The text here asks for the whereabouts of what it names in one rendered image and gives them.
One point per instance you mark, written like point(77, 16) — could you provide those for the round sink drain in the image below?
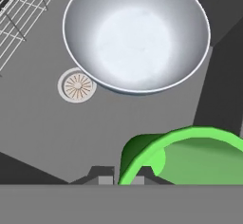
point(77, 85)

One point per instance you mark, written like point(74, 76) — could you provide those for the green cup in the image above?
point(202, 161)

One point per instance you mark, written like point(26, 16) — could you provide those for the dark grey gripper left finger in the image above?
point(102, 174)

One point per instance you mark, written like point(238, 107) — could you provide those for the silver metal bowl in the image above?
point(136, 38)

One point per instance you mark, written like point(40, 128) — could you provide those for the grey sink basin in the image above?
point(95, 126)

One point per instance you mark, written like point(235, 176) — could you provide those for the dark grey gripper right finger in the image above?
point(146, 173)

